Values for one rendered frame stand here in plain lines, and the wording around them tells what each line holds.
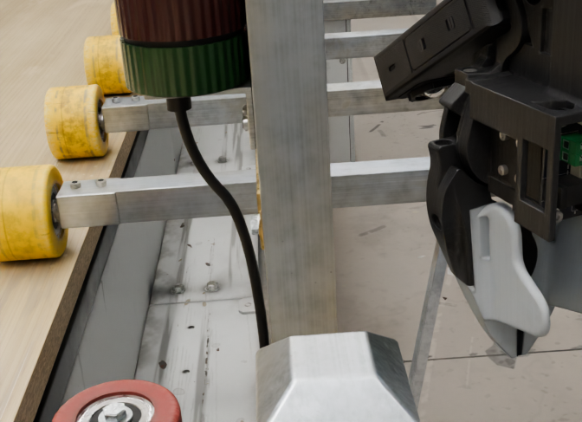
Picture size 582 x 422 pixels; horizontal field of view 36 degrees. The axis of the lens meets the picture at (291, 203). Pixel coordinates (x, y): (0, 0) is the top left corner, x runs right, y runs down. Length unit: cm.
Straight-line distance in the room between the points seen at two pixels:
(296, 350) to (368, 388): 2
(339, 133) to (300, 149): 271
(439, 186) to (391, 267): 226
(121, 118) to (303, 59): 60
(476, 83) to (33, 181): 46
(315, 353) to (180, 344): 98
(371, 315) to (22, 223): 175
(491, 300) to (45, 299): 40
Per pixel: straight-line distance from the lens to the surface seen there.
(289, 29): 41
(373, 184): 76
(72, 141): 99
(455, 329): 237
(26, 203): 76
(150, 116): 100
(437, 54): 43
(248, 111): 42
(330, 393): 19
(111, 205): 76
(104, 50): 123
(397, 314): 243
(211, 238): 145
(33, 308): 73
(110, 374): 99
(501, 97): 37
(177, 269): 137
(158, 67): 41
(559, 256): 45
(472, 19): 40
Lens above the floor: 124
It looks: 23 degrees down
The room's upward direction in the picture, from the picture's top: 4 degrees counter-clockwise
